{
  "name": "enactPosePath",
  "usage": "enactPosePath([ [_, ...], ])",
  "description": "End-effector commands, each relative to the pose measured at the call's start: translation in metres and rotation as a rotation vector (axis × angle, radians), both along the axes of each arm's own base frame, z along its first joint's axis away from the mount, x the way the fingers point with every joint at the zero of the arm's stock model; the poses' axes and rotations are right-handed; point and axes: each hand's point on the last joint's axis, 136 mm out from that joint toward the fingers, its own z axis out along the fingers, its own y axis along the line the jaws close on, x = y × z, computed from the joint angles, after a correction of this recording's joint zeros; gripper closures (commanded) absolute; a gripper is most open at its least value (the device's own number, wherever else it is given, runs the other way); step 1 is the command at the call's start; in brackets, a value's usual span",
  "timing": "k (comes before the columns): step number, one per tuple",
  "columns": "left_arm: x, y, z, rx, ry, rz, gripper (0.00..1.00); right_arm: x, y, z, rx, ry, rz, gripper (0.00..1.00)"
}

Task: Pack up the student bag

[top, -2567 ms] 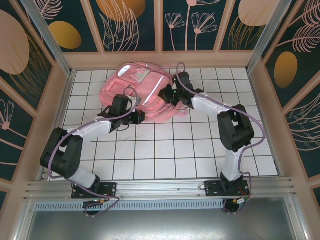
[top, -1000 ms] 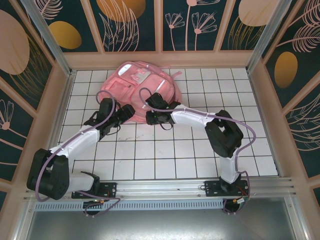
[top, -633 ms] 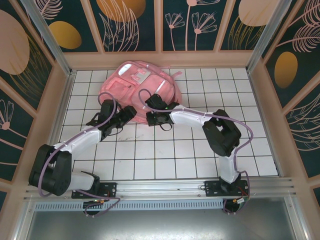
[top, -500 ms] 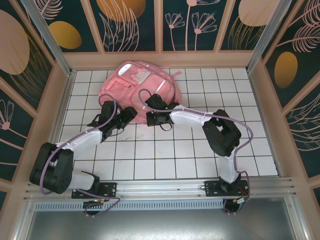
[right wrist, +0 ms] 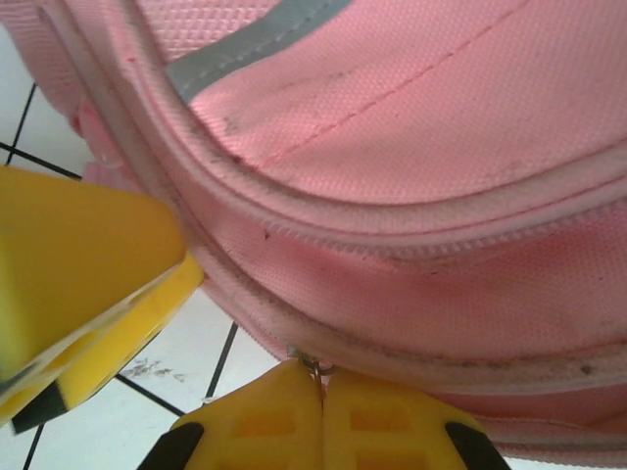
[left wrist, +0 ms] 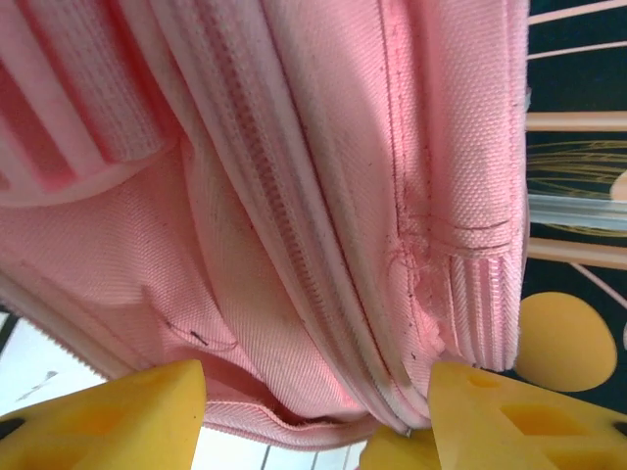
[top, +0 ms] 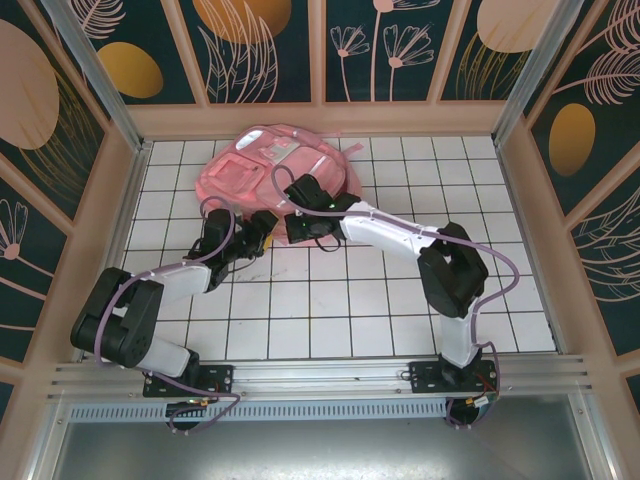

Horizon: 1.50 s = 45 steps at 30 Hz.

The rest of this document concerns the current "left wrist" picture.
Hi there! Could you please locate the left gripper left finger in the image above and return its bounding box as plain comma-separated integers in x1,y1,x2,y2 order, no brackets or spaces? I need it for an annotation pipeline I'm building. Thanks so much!
0,359,207,470

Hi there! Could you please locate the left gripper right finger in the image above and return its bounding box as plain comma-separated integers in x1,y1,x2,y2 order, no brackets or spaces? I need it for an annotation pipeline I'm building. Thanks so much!
429,360,627,470

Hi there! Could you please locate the pink backpack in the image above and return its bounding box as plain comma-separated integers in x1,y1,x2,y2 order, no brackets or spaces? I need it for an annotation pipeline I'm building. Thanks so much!
0,0,533,454

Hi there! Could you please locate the aluminium corner post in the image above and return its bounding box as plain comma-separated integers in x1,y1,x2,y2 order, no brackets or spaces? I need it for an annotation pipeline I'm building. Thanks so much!
526,194,627,230

